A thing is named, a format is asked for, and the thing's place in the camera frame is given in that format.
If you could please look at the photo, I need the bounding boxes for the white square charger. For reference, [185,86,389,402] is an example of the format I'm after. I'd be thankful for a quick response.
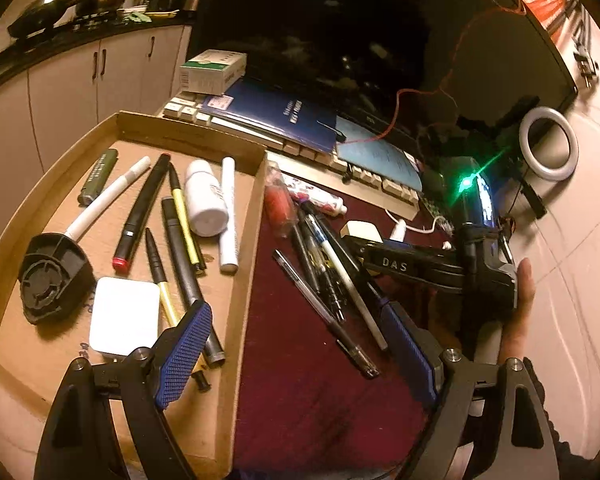
[88,278,160,356]

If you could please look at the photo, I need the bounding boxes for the long white tube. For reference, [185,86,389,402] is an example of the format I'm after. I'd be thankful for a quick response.
[219,157,238,275]

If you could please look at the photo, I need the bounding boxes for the black red-capped marker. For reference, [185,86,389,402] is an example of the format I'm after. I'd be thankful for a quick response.
[112,153,171,276]

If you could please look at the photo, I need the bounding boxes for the white pill bottle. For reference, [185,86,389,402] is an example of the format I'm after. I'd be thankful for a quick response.
[184,159,228,237]

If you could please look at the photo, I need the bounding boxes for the white marker pen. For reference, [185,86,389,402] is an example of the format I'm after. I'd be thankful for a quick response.
[65,156,150,242]

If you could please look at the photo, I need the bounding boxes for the dark green marker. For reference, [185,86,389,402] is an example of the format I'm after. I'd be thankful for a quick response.
[78,148,118,207]

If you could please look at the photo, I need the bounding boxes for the person's right hand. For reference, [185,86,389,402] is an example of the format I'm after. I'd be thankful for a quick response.
[498,258,536,364]

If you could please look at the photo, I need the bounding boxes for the black yellow slim pen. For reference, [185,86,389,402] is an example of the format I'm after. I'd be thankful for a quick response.
[144,228,211,393]

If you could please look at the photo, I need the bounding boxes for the grey black pen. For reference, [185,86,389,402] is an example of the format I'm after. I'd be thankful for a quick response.
[161,197,226,367]

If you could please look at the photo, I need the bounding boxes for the black ballpoint pen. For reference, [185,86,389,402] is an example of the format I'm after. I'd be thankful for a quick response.
[272,249,380,379]

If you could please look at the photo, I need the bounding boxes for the green remote control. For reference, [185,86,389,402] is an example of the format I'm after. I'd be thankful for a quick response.
[419,194,453,235]

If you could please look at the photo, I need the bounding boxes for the clear black gel pen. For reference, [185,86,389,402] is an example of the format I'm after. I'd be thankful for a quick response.
[291,206,344,323]

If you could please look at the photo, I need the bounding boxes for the white red glue tube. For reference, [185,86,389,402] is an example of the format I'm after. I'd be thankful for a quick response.
[282,174,348,217]

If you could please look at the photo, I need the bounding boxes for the light blue paper booklet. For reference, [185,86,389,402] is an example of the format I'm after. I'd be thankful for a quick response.
[336,116,422,192]

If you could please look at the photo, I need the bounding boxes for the cardboard tray box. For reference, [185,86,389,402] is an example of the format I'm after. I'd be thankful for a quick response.
[0,109,271,468]

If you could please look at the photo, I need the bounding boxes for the beige keyboard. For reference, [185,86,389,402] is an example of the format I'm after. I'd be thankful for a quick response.
[157,96,419,221]

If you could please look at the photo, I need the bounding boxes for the red transparent lighter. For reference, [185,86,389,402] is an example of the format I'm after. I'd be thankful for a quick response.
[264,166,298,238]

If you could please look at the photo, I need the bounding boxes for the black computer monitor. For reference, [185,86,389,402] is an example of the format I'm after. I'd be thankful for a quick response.
[188,0,578,151]

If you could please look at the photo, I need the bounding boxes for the dark blue booklet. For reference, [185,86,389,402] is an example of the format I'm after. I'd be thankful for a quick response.
[201,78,346,153]

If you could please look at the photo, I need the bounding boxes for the white green box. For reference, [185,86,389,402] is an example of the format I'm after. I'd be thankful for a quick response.
[180,49,247,96]

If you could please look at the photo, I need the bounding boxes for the black wok pan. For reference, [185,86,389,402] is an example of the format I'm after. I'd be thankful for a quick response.
[7,0,81,40]

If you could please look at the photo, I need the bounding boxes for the white cable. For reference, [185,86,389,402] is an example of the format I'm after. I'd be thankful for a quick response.
[383,206,454,252]

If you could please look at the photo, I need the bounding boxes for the white ring light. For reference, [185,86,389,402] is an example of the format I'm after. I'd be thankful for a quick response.
[518,106,580,182]

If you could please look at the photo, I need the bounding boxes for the black round plastic mount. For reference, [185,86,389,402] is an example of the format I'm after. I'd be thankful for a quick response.
[18,233,96,325]

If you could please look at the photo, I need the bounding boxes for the red wire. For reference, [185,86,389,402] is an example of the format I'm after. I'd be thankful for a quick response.
[344,4,529,146]

